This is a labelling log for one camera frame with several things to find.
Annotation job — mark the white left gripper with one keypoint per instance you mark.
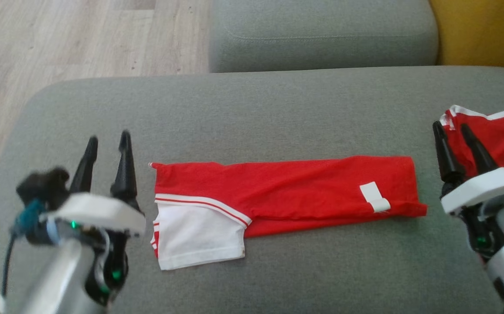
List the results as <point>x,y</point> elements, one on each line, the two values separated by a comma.
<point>95,211</point>

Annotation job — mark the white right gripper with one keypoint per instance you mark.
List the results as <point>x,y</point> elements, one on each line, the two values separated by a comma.
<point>483,189</point>

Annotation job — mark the red shorts white stripes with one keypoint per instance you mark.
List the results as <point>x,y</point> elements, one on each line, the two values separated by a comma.
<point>496,135</point>

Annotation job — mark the red jersey white sleeves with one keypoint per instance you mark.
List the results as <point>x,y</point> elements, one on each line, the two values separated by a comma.
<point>300,187</point>

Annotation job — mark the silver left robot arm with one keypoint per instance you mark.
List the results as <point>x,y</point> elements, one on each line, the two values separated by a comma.
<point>56,279</point>

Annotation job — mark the yellow cushion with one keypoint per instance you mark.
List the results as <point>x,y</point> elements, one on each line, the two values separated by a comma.
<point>483,30</point>

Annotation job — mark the grey sofa seat cushion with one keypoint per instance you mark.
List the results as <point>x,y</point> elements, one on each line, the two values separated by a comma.
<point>278,117</point>

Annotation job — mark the grey sofa side cushion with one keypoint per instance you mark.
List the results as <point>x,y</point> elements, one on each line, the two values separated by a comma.
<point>321,30</point>

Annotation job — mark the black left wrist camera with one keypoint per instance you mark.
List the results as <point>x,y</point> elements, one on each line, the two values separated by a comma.
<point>42,185</point>

